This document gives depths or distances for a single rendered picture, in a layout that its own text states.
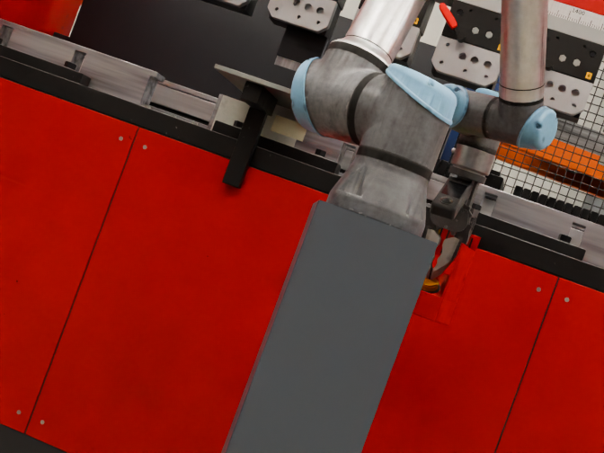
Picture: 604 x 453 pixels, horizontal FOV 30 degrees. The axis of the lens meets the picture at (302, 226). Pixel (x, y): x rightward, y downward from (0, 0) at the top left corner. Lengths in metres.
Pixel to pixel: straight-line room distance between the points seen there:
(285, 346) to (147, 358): 0.94
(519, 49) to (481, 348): 0.73
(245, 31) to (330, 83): 1.51
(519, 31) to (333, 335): 0.61
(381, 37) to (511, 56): 0.25
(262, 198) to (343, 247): 0.88
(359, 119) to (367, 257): 0.22
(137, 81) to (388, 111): 1.15
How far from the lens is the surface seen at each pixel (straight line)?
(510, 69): 1.91
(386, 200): 1.61
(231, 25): 3.23
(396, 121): 1.64
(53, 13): 3.37
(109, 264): 2.54
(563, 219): 2.50
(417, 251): 1.60
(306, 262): 1.58
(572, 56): 2.55
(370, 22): 1.78
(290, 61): 2.64
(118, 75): 2.72
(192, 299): 2.47
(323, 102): 1.72
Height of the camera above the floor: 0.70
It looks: 1 degrees up
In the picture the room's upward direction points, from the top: 20 degrees clockwise
